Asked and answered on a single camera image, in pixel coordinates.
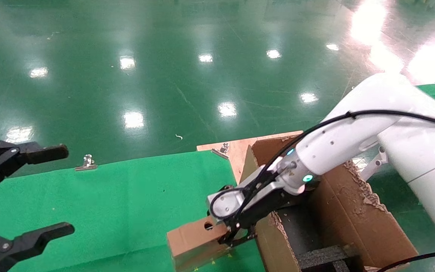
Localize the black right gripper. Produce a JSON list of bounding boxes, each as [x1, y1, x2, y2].
[[221, 184, 311, 248]]

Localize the small cardboard box with hole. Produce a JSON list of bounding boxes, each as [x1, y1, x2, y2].
[[167, 216, 241, 272]]

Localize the large open cardboard carton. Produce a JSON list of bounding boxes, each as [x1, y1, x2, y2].
[[239, 134, 418, 272]]

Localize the black foam insert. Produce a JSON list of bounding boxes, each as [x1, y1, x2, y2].
[[297, 245, 358, 272]]

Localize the light wooden table board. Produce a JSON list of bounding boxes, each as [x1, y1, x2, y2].
[[197, 130, 304, 185]]

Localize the green work tablecloth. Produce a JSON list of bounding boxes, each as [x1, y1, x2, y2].
[[0, 150, 265, 272]]

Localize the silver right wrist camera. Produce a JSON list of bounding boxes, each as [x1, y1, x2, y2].
[[207, 166, 278, 221]]

